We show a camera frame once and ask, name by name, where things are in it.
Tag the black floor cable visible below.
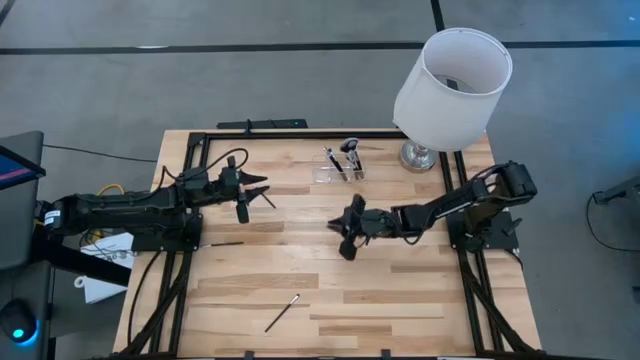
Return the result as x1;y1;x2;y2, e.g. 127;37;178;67
42;143;159;164
585;192;640;253

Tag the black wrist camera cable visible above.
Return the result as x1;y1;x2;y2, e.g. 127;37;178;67
197;147;250;174

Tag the small round-tip makeup brush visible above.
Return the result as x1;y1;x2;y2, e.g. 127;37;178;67
263;293;302;334

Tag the fluffy powder makeup brush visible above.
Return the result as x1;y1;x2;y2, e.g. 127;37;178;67
339;137;365;180

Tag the black support beam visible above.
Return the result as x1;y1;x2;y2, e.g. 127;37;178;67
29;234;134;289

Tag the black aluminium extrusion frame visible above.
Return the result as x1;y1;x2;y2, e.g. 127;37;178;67
112;130;546;360

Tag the clear acrylic organizer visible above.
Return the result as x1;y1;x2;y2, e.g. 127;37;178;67
311;153;367;184

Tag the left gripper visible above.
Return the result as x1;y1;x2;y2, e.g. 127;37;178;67
202;155;272;225

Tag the white paper tag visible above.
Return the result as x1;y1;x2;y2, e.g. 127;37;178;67
74;274;129;305

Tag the black mouse with blue light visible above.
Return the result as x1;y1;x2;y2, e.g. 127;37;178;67
0;298;39;346

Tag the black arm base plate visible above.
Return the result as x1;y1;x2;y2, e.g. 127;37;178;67
132;213;204;253
446;209;521;251

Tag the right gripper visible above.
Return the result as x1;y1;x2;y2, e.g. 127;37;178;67
327;192;403;262

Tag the dark grey monitor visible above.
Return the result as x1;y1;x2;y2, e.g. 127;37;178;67
0;130;47;272

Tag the silver lamp with white shade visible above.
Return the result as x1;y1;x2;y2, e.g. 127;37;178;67
392;27;514;175

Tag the white paper sheet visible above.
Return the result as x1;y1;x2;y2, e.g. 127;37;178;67
79;232;136;271

